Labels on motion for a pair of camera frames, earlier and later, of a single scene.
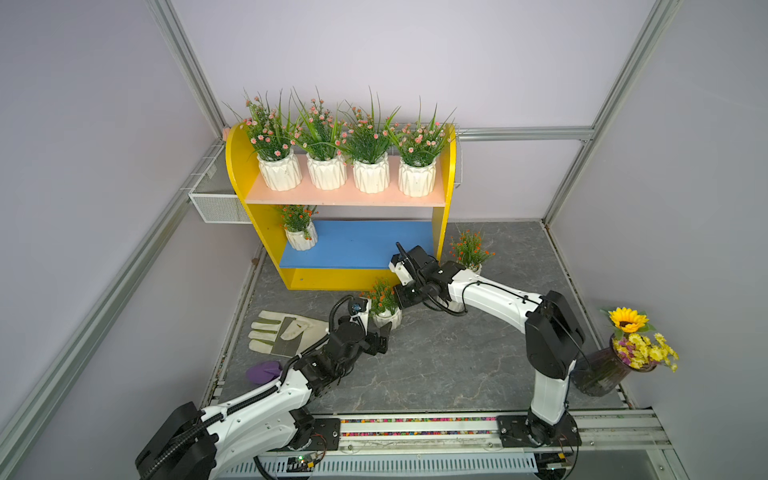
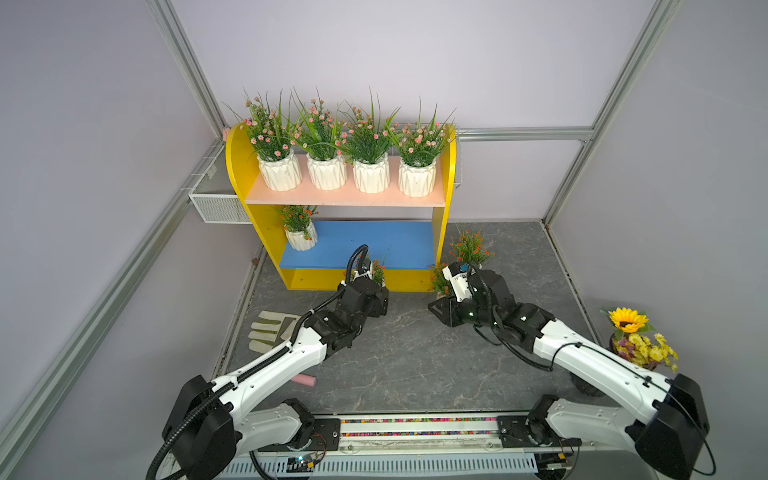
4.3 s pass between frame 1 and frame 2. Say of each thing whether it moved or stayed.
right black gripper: moved
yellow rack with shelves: stayed
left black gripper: moved
